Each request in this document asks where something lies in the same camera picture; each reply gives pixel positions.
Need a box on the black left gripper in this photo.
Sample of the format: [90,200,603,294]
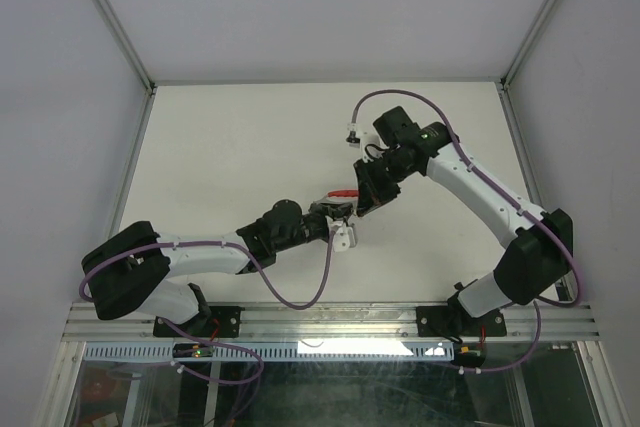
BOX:
[273,202,352,252]

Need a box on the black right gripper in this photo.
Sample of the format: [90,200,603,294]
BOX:
[353,152,415,217]

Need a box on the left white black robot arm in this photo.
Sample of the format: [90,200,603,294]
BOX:
[79,190,357,336]

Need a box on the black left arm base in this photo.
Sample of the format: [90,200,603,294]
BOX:
[153,304,244,338]

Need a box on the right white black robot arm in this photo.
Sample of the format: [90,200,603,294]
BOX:
[347,107,573,338]

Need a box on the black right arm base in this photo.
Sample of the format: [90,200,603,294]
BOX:
[415,305,507,343]

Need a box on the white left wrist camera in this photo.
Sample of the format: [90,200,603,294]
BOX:
[328,220,357,253]

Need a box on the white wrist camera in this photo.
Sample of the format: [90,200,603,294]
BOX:
[328,220,357,253]
[346,123,384,163]

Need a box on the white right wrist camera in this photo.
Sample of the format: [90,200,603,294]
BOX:
[346,123,384,163]

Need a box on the aluminium front rail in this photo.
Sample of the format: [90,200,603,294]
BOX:
[62,302,600,343]

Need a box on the perforated grey cable duct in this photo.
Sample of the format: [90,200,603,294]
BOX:
[84,339,454,363]

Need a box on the right aluminium frame post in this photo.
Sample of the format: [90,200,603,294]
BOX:
[500,0,561,90]

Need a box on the aluminium frame post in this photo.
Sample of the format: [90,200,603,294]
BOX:
[91,0,156,93]
[500,0,561,90]

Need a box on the left aluminium frame post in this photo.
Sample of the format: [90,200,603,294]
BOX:
[91,0,156,93]

